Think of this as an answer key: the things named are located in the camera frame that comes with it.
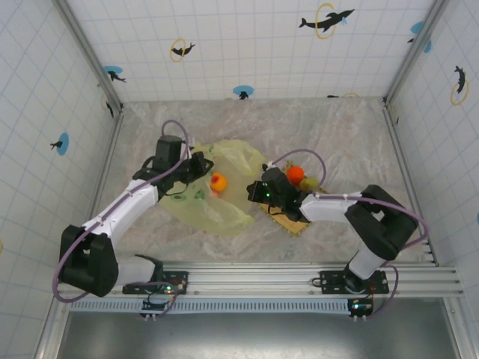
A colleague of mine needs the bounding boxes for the yellow-orange fruit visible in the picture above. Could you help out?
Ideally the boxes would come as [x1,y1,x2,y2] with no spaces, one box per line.
[209,172,228,192]

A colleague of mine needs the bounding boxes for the orange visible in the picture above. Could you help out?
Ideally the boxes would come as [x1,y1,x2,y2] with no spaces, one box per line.
[286,165,306,185]

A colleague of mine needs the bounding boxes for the yellow-green plastic bag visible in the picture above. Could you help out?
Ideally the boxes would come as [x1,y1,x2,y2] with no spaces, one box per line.
[159,139,267,236]

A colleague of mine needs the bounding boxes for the woven bamboo mat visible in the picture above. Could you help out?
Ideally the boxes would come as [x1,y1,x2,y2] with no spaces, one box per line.
[259,159,331,238]

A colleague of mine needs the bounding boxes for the seal on blue circle sticker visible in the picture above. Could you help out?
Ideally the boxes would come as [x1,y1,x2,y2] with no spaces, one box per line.
[232,85,254,101]

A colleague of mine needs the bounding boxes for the shark on blue circle sticker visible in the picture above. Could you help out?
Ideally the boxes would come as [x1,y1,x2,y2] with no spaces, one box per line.
[103,65,127,84]

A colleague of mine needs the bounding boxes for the fish on blue oval sticker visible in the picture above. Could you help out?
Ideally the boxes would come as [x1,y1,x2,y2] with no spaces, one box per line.
[49,132,70,156]

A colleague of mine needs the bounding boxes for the grey metal panel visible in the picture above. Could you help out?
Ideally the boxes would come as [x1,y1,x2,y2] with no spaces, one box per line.
[59,310,461,359]

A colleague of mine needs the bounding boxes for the left controller board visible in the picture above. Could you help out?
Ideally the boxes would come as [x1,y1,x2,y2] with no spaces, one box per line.
[140,289,179,322]

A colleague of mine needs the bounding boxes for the controller board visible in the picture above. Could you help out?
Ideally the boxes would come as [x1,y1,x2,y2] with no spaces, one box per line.
[347,297,375,322]
[140,289,179,322]

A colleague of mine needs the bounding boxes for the right controller board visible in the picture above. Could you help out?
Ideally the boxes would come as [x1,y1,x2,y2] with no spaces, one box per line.
[347,297,375,322]

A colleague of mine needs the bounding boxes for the black animal yellow ring sticker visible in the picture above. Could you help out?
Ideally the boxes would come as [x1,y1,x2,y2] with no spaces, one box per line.
[100,93,115,120]

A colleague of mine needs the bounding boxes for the aluminium front rail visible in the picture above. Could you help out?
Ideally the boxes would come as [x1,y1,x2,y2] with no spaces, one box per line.
[55,260,465,300]

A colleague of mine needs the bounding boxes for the small dolphin yellow ring sticker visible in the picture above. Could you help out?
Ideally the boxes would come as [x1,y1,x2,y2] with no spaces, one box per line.
[170,37,197,63]

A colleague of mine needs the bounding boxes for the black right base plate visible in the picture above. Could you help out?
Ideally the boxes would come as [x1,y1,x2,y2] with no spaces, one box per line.
[310,269,390,295]

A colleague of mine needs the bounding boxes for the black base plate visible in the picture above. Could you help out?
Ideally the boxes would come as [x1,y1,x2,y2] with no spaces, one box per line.
[310,269,390,295]
[122,269,190,296]

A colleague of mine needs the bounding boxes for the white slotted cable duct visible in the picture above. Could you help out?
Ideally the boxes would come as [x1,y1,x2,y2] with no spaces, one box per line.
[69,298,375,314]

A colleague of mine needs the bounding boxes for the aluminium corner post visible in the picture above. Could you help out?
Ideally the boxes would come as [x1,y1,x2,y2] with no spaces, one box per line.
[383,0,452,105]
[52,0,124,113]

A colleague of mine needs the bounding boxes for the aluminium side rail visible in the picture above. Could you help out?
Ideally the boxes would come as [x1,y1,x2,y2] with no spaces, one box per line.
[35,110,126,359]
[382,99,472,359]

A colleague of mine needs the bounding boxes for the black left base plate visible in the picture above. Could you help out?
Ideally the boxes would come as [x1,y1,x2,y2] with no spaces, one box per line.
[122,269,190,296]

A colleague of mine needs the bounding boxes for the large dolphin yellow ring sticker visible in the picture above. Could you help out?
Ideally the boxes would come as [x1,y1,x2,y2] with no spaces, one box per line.
[298,2,356,40]

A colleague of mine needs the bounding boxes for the blue patch wall sticker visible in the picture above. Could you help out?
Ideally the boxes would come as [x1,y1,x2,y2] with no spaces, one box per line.
[406,20,433,53]

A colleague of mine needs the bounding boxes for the orca yellow ring sticker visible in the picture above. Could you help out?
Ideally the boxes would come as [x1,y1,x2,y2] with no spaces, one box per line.
[450,65,471,106]

